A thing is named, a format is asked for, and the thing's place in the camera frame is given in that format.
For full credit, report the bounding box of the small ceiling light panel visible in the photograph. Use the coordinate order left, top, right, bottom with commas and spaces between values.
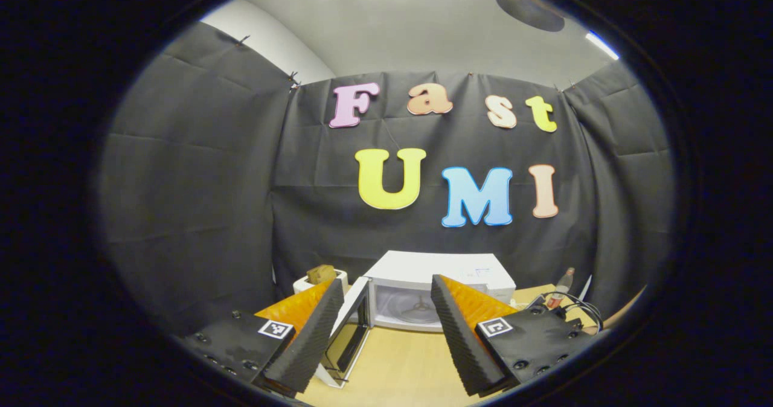
585, 31, 620, 61

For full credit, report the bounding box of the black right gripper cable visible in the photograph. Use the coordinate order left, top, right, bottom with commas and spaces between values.
525, 292, 605, 334

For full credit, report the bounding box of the white microwave oven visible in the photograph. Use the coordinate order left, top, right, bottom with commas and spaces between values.
314, 250, 517, 389

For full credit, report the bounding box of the glass turntable plate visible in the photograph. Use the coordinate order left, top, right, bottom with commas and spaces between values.
383, 287, 444, 326

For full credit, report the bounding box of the clear bottle with red label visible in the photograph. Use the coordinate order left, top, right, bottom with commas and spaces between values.
547, 267, 576, 310

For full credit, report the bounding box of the white toaster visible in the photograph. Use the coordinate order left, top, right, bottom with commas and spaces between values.
293, 268, 349, 296

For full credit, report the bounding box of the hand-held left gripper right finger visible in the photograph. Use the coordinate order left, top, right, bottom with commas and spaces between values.
430, 274, 605, 397

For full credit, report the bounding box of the black backdrop cloth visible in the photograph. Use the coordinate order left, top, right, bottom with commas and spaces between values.
97, 21, 676, 335

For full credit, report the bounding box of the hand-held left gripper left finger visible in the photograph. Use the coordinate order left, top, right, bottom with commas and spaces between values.
175, 277, 346, 399

